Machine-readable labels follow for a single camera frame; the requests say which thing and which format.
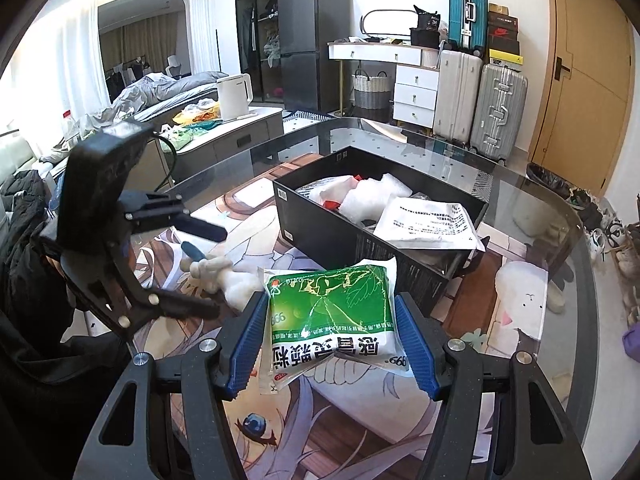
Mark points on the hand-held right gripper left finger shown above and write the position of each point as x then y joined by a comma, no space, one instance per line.
247,350

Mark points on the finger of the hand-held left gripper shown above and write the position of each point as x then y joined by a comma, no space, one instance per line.
190,305
192,252

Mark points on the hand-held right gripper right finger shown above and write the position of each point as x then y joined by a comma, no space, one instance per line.
417,350

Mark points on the white plush toy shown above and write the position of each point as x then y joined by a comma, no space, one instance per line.
235,285

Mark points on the green white medicine packet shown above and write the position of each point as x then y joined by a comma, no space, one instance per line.
330,320

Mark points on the black cardboard box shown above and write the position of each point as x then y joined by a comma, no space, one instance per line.
320,230

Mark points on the person's left forearm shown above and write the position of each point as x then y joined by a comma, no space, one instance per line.
40,385

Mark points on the clear plastic bottle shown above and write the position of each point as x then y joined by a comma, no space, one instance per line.
71,127

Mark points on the black puffer jacket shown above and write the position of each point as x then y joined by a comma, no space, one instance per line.
25,210

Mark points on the pale green sofa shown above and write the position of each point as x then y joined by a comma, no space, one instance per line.
15,155

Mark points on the white cat cushion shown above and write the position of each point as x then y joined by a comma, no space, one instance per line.
522,300

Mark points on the bed with grey duvet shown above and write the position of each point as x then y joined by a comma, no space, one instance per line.
165,92

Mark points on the hanging dark clothes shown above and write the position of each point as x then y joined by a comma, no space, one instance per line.
125,72

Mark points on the white foil pouch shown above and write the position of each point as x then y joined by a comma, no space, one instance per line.
425,225

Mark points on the yellow snack bag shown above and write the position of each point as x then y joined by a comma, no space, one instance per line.
197,117

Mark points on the grey low cabinet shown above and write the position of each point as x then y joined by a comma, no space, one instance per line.
240,132

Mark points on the white sheer curtain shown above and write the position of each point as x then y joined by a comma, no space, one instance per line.
85,50

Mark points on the red plastic packet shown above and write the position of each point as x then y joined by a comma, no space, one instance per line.
331,205

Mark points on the white plastic bag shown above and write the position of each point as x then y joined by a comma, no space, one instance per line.
325,190

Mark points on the white office chair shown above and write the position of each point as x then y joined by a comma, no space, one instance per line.
173,65

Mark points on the brown curtain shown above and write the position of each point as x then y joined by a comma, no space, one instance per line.
145,40

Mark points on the bubble wrap bag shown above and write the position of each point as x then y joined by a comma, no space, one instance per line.
380,195

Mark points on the white electric kettle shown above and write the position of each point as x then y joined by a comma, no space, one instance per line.
232,97

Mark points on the trash bin with black liner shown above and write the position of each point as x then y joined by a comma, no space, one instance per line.
547,177

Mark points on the pile of shoes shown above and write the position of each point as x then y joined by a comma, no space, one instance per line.
595,215

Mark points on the black refrigerator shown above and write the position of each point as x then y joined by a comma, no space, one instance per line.
312,45

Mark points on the woven laundry basket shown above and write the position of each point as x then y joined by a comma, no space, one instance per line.
371,92

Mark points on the dark glass wardrobe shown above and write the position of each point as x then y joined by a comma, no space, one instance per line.
255,10

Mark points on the silver suitcase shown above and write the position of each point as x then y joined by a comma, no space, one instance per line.
500,110

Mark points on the white drawer cabinet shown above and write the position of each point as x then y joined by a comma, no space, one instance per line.
415,95

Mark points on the white suitcase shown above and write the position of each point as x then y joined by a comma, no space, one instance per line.
455,95

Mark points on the white dressing table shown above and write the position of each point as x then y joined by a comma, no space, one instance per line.
380,54

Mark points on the oval mirror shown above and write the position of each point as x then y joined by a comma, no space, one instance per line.
387,25

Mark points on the black yellow shoe box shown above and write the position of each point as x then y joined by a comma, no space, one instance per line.
505,57

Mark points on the wooden door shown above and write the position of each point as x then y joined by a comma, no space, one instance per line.
590,85

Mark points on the black bag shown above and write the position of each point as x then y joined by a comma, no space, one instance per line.
425,32

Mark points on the black shoe box red logo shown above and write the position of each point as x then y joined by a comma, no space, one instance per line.
504,38

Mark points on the teal suitcase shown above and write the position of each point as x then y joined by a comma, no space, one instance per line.
467,15

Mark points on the black shoe box red stripe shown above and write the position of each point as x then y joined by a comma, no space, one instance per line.
502,20

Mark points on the brown cardboard box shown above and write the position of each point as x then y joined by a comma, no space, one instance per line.
498,9

